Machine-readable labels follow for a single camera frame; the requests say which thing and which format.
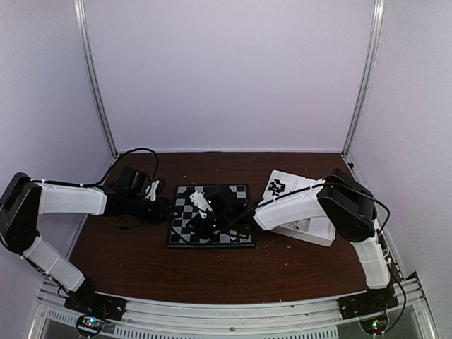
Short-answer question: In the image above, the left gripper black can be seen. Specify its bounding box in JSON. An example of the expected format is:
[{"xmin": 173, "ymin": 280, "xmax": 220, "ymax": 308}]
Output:
[{"xmin": 126, "ymin": 194, "xmax": 182, "ymax": 225}]

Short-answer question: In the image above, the black white chessboard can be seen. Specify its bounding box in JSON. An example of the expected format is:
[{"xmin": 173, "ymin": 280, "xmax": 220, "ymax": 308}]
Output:
[{"xmin": 166, "ymin": 184, "xmax": 256, "ymax": 249}]

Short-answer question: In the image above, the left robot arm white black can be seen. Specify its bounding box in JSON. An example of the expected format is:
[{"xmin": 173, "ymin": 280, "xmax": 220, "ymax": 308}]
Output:
[{"xmin": 1, "ymin": 171, "xmax": 171, "ymax": 314}]

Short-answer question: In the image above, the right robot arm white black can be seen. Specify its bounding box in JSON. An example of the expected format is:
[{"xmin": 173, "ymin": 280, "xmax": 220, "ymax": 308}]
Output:
[{"xmin": 186, "ymin": 169, "xmax": 397, "ymax": 312}]

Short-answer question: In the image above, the black chess pieces upper cluster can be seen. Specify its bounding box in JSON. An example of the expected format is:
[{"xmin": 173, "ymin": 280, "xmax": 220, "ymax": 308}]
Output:
[{"xmin": 268, "ymin": 178, "xmax": 286, "ymax": 196}]

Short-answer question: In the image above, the left controller board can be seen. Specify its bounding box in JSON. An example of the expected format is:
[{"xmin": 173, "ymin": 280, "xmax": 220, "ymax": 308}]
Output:
[{"xmin": 76, "ymin": 315, "xmax": 105, "ymax": 337}]

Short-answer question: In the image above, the controller board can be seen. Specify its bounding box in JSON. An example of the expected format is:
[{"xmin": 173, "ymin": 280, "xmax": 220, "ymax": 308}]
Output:
[
  {"xmin": 76, "ymin": 315, "xmax": 105, "ymax": 337},
  {"xmin": 359, "ymin": 315, "xmax": 388, "ymax": 335}
]

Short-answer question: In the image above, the right controller board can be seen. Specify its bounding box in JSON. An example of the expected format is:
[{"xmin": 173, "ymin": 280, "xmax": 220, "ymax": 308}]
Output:
[{"xmin": 359, "ymin": 315, "xmax": 388, "ymax": 335}]

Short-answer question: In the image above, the white plastic tray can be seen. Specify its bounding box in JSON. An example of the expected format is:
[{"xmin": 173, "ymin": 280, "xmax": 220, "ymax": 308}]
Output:
[{"xmin": 254, "ymin": 169, "xmax": 335, "ymax": 247}]

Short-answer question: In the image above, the left black cable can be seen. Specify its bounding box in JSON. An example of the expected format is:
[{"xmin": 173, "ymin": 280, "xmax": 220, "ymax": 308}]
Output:
[{"xmin": 35, "ymin": 148, "xmax": 160, "ymax": 188}]

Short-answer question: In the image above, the black cable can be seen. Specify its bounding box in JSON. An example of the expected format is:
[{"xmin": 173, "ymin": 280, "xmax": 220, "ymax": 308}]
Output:
[
  {"xmin": 35, "ymin": 148, "xmax": 160, "ymax": 188},
  {"xmin": 211, "ymin": 179, "xmax": 326, "ymax": 237}
]

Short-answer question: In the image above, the right black cable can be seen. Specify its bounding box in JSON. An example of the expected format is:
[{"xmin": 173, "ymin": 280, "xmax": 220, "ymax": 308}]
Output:
[{"xmin": 211, "ymin": 179, "xmax": 326, "ymax": 237}]

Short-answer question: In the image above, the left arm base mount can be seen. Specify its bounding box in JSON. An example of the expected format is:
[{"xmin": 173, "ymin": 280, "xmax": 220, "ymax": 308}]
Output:
[{"xmin": 64, "ymin": 278, "xmax": 126, "ymax": 321}]

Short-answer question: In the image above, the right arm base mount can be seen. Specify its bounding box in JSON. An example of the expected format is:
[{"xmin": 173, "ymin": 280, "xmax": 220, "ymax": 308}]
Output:
[{"xmin": 338, "ymin": 286, "xmax": 399, "ymax": 320}]

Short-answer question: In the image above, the aluminium front rail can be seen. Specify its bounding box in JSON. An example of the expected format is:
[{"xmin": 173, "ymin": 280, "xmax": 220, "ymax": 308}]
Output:
[{"xmin": 25, "ymin": 278, "xmax": 439, "ymax": 338}]

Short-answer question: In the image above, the left aluminium frame post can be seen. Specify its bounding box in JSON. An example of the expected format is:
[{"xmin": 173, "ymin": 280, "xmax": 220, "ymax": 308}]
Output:
[{"xmin": 73, "ymin": 0, "xmax": 118, "ymax": 157}]

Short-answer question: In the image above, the aluminium frame post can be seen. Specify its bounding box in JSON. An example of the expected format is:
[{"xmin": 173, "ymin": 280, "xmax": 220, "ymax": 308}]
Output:
[
  {"xmin": 73, "ymin": 0, "xmax": 118, "ymax": 157},
  {"xmin": 341, "ymin": 0, "xmax": 386, "ymax": 158}
]

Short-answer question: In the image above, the right aluminium frame post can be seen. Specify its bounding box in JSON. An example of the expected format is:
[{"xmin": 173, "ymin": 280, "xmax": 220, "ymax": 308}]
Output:
[{"xmin": 341, "ymin": 0, "xmax": 386, "ymax": 158}]

